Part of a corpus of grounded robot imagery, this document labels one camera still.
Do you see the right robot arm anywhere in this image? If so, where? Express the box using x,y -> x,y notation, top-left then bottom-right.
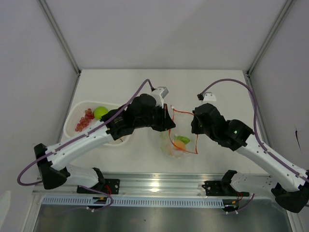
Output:
191,103 -> 309,213

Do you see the white perforated plastic basket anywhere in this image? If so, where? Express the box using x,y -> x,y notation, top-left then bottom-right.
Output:
63,101 -> 130,147

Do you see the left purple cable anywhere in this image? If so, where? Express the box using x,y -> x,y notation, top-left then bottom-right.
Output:
16,79 -> 155,213

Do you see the clear zip top bag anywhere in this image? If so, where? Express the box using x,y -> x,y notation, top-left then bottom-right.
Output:
159,105 -> 198,158

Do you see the white cauliflower with leaves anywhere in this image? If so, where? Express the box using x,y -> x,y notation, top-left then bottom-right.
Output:
174,135 -> 190,145

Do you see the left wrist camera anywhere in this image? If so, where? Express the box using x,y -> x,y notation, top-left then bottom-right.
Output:
150,87 -> 169,108

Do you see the red grapes bunch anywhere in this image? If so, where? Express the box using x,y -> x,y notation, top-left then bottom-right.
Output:
75,108 -> 95,132

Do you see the green apple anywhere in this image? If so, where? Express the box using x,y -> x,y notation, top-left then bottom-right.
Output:
93,106 -> 109,120

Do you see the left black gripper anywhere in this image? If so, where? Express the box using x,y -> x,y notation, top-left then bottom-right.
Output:
135,103 -> 176,132

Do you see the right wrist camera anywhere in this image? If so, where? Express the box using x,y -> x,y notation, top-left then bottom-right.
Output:
197,92 -> 217,102

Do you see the aluminium mounting rail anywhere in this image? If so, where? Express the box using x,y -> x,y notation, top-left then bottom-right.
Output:
32,173 -> 278,200

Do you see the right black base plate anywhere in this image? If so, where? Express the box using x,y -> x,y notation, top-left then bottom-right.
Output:
202,181 -> 250,197

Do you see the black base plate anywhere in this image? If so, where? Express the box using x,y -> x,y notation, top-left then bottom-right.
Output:
202,181 -> 250,197
77,179 -> 120,195

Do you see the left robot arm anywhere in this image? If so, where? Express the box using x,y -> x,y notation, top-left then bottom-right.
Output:
34,94 -> 176,193

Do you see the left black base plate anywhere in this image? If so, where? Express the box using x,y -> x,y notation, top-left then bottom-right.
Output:
77,179 -> 120,195

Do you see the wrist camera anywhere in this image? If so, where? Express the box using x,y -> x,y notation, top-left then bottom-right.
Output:
197,92 -> 217,102
150,87 -> 169,108

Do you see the white slotted cable duct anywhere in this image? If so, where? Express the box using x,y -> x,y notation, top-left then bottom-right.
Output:
42,196 -> 225,208

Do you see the orange fruit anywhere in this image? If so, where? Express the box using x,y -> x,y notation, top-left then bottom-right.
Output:
173,140 -> 186,151

